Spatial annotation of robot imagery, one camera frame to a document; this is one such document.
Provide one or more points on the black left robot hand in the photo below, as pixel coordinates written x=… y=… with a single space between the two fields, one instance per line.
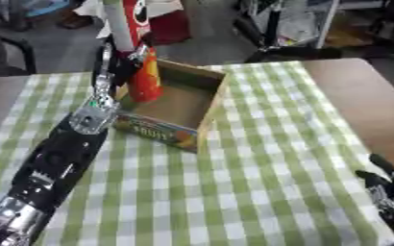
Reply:
x=119 y=68

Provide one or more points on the tall red bottle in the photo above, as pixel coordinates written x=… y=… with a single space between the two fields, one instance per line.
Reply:
x=145 y=80

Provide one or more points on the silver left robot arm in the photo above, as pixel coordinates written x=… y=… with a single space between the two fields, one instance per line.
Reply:
x=60 y=160

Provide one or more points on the tan cardboard box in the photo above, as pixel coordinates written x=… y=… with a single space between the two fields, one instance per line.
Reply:
x=178 y=105

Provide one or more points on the red bag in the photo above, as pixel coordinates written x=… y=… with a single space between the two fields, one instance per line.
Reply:
x=171 y=29

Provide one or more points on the person's foot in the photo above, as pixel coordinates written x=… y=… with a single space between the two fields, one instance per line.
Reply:
x=75 y=19

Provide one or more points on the black chair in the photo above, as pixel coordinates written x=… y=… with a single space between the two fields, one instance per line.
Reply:
x=4 y=54

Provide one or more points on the black tripod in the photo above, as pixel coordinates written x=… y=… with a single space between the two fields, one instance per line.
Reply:
x=273 y=38

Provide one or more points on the white shelf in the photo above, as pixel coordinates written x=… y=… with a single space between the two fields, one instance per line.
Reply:
x=323 y=22

